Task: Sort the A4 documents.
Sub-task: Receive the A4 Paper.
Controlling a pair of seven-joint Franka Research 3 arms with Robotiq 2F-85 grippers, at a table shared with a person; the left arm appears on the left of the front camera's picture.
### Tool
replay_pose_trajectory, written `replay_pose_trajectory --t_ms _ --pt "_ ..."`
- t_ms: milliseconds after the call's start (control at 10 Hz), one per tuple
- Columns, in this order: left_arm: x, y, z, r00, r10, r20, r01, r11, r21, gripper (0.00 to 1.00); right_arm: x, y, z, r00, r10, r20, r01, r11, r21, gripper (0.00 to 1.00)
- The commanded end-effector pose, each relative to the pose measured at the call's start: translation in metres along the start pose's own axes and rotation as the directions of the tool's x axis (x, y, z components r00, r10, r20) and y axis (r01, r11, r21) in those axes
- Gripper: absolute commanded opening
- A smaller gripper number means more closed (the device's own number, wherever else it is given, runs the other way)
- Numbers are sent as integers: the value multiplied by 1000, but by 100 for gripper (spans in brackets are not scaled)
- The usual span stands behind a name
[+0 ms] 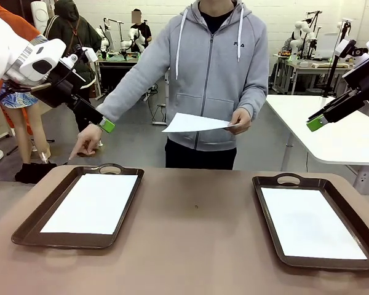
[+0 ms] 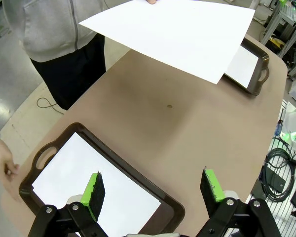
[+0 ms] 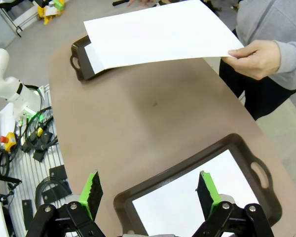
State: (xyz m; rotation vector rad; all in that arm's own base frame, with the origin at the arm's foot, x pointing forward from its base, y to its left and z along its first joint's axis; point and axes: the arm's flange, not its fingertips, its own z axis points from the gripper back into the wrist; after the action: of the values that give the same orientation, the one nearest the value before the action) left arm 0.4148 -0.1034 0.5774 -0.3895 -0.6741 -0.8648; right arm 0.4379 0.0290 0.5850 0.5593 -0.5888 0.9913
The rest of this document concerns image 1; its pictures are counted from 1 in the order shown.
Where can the person in dark green coat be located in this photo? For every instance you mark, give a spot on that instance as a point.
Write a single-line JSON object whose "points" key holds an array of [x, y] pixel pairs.
{"points": [[67, 27]]}

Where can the person's right hand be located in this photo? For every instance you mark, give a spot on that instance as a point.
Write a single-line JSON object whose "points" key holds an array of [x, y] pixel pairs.
{"points": [[89, 138]]}

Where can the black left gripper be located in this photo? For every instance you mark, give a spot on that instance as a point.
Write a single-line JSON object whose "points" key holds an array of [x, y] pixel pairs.
{"points": [[63, 86]]}

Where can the person's left forearm grey sleeve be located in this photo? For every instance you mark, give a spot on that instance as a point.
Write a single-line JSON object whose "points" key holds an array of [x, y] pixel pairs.
{"points": [[253, 98]]}

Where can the background work desk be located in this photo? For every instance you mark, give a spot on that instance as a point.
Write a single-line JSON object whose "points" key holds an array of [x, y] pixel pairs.
{"points": [[117, 67], [313, 66]]}

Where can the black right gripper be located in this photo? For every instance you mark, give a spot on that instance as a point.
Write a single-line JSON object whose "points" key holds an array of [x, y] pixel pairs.
{"points": [[367, 81]]}

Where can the white A4 sheet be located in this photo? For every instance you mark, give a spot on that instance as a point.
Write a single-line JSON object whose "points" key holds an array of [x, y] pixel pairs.
{"points": [[89, 206], [310, 224]]}

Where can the person in black T-shirt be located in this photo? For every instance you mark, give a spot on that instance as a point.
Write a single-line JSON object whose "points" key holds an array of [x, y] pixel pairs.
{"points": [[143, 29]]}

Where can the black bag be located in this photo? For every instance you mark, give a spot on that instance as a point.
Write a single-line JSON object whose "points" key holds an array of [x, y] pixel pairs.
{"points": [[34, 173]]}

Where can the black tripod stand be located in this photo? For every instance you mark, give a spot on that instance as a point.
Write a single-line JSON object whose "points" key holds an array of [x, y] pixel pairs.
{"points": [[335, 70]]}

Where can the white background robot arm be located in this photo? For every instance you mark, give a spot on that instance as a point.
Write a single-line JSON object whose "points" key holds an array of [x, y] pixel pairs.
{"points": [[132, 37], [301, 33], [103, 41]]}

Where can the brown plastic tray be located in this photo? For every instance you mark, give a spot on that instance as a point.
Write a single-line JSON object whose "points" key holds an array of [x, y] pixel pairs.
{"points": [[27, 227], [267, 215]]}

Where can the person's right forearm grey sleeve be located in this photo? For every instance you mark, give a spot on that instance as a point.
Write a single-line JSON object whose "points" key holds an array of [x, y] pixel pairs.
{"points": [[123, 95]]}

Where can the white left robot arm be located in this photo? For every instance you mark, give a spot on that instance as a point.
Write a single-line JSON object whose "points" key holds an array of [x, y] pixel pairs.
{"points": [[24, 58]]}

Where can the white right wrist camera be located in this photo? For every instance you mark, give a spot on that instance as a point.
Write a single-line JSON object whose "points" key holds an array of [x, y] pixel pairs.
{"points": [[344, 47]]}

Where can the person's left hand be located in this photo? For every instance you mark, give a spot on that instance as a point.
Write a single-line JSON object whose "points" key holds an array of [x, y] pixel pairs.
{"points": [[241, 121]]}

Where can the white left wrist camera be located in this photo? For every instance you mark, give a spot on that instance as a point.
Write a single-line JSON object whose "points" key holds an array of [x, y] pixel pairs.
{"points": [[90, 53]]}

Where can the person in grey hoodie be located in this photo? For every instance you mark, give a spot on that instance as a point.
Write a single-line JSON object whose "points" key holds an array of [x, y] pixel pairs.
{"points": [[212, 70]]}

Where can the white A4 paper stack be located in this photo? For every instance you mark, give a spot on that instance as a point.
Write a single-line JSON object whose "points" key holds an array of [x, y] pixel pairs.
{"points": [[196, 123]]}

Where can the white side table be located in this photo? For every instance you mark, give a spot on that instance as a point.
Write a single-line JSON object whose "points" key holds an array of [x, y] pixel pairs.
{"points": [[319, 138]]}

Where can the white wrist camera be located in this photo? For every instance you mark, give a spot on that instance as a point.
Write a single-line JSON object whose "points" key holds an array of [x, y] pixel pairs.
{"points": [[344, 47], [90, 53]]}

